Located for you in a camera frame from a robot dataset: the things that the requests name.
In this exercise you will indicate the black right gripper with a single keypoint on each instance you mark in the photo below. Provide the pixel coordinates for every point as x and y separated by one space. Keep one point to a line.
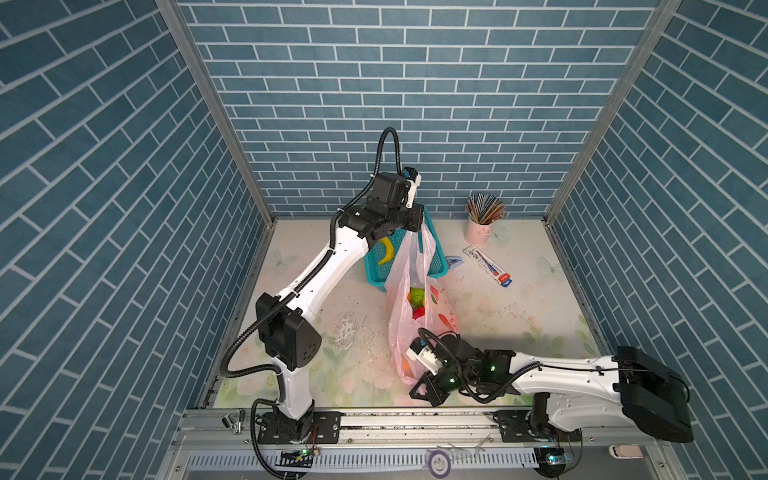
432 394

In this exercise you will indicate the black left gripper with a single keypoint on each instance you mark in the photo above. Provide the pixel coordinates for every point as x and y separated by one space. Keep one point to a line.
413 214

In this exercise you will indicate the pink plastic bag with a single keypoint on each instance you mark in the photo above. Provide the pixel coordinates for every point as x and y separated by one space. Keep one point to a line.
410 270

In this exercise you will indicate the green pepper fruit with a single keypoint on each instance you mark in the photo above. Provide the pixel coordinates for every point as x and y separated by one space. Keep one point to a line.
416 297

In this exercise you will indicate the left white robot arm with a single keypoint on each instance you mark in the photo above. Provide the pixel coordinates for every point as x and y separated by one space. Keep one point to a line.
286 320

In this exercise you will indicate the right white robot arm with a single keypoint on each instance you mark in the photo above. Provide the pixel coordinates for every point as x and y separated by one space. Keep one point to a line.
627 388

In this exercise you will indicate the yellow banana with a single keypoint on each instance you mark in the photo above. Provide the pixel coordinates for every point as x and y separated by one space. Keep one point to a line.
389 251

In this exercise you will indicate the light blue stapler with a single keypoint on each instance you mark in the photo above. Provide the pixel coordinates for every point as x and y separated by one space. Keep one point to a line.
453 261

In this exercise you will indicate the pink metal pencil bucket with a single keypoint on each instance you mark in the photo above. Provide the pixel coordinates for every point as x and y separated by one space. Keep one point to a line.
477 234

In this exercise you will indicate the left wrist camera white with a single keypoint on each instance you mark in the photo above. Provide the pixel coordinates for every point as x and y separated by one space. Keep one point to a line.
414 179

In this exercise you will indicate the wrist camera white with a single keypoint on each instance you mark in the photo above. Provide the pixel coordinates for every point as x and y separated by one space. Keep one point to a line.
414 179
420 351

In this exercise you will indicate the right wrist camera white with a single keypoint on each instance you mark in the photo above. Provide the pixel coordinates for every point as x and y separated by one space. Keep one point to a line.
420 351

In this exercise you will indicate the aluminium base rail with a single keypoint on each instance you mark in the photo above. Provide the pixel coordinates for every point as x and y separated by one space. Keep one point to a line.
389 439

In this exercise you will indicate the left corner aluminium post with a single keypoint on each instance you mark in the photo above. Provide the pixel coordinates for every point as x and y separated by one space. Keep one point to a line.
181 34

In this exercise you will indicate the corner aluminium post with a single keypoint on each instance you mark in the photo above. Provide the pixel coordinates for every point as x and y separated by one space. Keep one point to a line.
181 34
657 24

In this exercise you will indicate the right corner aluminium post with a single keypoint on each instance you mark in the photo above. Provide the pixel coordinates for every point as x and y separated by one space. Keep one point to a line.
657 24

